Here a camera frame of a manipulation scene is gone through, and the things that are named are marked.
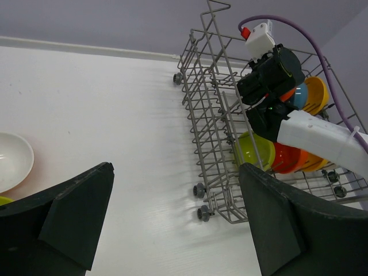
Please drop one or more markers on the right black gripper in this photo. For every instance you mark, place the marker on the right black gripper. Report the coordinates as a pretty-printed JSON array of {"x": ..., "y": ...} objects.
[{"x": 273, "y": 75}]

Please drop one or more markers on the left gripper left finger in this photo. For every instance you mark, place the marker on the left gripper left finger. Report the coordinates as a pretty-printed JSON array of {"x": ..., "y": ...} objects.
[{"x": 56, "y": 231}]

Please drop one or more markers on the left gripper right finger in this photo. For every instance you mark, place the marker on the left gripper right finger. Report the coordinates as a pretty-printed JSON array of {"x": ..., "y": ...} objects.
[{"x": 296, "y": 233}]

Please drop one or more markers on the blue bowl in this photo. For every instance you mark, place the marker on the blue bowl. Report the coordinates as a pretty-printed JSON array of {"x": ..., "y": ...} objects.
[{"x": 300, "y": 96}]

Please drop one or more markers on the large yellow bowl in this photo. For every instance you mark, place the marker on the large yellow bowl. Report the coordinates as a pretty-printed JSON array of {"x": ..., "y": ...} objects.
[{"x": 318, "y": 95}]

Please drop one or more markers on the green bowl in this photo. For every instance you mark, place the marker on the green bowl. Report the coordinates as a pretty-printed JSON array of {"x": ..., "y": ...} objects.
[
  {"x": 5, "y": 200},
  {"x": 255, "y": 150}
]

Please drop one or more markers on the small yellow bowl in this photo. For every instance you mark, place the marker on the small yellow bowl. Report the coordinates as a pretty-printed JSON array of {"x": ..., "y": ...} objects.
[{"x": 313, "y": 163}]

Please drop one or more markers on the orange bowl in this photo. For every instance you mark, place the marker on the orange bowl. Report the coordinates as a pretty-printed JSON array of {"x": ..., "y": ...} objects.
[
  {"x": 288, "y": 159},
  {"x": 287, "y": 95}
]

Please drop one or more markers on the white orange-bottom bowl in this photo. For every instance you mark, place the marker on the white orange-bottom bowl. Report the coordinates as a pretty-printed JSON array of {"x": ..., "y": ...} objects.
[{"x": 17, "y": 160}]

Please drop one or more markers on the grey wire dish rack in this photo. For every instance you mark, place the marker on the grey wire dish rack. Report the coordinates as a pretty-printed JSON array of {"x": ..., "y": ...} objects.
[{"x": 208, "y": 73}]

